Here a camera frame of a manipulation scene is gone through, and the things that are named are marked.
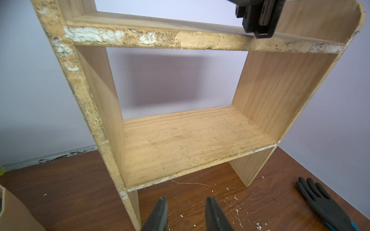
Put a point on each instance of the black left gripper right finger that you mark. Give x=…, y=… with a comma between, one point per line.
x=215, y=217

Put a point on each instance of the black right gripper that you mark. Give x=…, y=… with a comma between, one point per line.
x=259, y=17

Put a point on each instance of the beige paper plant pot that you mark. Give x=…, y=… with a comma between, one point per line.
x=14, y=214

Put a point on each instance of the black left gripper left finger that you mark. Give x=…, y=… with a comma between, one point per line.
x=158, y=218

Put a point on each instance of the black work glove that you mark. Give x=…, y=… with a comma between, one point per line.
x=319, y=200

